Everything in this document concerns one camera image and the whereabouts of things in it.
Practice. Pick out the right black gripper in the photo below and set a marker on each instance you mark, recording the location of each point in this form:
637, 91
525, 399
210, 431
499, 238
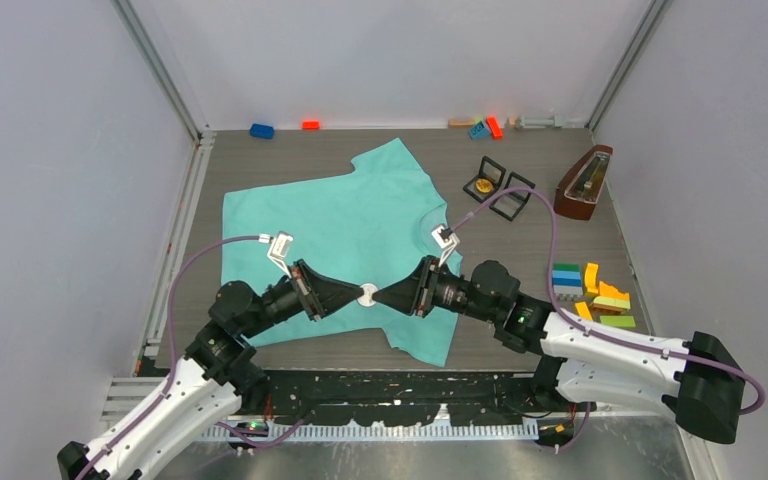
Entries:
404, 295

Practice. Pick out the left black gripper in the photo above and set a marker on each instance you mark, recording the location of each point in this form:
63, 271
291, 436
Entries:
326, 295

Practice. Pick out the silver round brooch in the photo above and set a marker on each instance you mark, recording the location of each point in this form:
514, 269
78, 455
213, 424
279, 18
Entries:
366, 299

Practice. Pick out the teal t-shirt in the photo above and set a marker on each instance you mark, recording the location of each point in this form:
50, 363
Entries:
371, 226

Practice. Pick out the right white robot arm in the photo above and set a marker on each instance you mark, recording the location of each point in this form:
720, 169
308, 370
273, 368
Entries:
695, 382

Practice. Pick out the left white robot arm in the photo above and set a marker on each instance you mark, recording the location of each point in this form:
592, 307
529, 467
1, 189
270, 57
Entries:
209, 381

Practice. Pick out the black brooch display case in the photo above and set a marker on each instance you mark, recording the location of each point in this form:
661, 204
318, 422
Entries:
510, 205

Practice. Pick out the black case with gold brooch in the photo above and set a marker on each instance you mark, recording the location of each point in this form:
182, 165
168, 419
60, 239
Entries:
487, 181

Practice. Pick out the stacked green blue grey bricks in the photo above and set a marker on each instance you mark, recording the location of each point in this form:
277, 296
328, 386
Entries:
567, 281

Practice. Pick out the small orange toy brick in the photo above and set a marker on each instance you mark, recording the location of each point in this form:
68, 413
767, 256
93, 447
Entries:
310, 125

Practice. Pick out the wooden toy block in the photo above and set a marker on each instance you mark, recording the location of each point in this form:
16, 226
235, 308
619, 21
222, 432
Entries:
462, 122

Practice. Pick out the blue toy brick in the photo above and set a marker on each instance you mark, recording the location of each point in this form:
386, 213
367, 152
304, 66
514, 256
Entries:
262, 131

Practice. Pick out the teal toy block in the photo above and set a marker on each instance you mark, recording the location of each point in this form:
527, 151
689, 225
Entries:
479, 130

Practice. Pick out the yellow toy brick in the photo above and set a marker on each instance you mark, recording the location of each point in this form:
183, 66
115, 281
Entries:
582, 310

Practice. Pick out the orange-red toy brick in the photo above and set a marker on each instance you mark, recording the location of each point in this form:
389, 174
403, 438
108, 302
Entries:
492, 124

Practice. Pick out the yellow arch toy block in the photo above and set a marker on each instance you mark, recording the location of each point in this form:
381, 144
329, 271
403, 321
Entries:
591, 282

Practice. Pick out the colourful stacked toy blocks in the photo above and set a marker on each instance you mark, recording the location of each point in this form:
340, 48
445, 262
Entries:
613, 306

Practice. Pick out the brown wooden metronome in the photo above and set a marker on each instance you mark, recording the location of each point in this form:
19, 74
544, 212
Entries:
578, 192

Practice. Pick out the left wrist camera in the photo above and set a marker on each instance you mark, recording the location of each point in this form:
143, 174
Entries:
279, 246

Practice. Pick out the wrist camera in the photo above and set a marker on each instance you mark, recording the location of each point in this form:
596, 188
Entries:
279, 246
447, 240

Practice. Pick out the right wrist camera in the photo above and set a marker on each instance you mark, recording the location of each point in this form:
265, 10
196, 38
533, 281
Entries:
447, 240

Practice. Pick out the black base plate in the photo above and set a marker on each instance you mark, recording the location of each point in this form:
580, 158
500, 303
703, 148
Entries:
401, 398

